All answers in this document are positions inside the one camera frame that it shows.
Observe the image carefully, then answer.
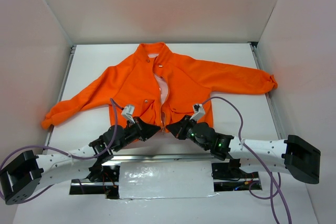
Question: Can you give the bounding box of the orange zip jacket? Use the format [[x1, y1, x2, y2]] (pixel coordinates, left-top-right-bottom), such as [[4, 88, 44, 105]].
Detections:
[[41, 42, 278, 130]]

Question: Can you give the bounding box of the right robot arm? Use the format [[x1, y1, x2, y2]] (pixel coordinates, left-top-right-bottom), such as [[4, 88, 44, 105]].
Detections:
[[166, 115, 321, 184]]

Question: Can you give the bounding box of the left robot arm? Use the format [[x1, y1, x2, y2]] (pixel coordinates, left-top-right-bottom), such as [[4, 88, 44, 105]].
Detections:
[[1, 117, 161, 205]]

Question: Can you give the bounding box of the white foil-edged panel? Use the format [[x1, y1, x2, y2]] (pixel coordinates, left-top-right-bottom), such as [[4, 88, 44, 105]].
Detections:
[[119, 161, 216, 199]]

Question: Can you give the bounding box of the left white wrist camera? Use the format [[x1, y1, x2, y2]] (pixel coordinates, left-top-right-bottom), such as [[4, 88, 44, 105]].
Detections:
[[121, 104, 135, 124]]

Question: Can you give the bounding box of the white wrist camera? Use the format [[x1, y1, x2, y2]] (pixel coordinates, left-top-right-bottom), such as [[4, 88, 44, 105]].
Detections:
[[121, 104, 135, 124], [191, 103, 205, 122]]

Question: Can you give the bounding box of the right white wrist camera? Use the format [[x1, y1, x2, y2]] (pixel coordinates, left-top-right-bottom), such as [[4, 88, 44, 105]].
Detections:
[[191, 103, 205, 122]]

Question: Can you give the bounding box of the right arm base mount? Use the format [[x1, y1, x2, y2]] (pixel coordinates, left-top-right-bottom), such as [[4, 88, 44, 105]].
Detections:
[[211, 160, 262, 192]]

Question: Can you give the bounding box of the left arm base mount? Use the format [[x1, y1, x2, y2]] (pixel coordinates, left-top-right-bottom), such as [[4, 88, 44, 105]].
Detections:
[[69, 164, 120, 200]]

